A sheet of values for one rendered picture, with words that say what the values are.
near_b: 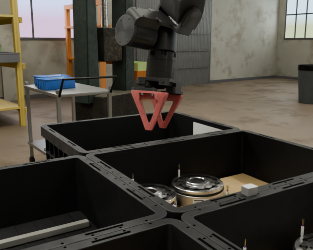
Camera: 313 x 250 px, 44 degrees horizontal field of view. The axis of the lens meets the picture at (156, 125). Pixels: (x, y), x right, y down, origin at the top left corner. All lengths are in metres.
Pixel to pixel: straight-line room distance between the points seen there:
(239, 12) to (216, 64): 1.68
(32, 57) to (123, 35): 7.61
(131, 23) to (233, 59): 11.02
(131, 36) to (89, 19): 3.92
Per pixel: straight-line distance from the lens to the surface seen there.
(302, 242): 0.59
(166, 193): 0.71
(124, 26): 0.72
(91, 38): 4.64
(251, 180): 0.89
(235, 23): 11.70
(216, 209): 0.49
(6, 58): 5.38
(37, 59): 8.35
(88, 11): 4.63
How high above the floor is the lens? 1.13
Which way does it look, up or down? 12 degrees down
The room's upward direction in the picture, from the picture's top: straight up
